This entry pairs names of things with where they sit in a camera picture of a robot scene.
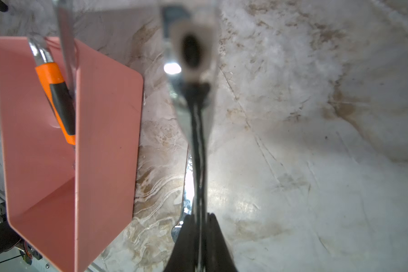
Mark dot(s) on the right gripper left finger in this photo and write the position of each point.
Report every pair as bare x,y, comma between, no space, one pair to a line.
184,252

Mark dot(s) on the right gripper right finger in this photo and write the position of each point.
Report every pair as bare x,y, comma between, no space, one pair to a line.
217,255

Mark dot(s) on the pink plastic storage box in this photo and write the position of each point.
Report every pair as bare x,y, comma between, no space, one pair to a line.
69,202

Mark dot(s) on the orange handled adjustable wrench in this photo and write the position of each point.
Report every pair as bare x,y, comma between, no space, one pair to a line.
54,86

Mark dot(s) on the long open-end wrench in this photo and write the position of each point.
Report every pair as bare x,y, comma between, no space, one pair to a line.
190,40

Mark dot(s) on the large silver adjustable wrench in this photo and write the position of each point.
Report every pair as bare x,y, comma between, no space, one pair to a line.
63,10

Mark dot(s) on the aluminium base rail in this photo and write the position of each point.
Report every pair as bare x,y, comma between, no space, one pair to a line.
14,256

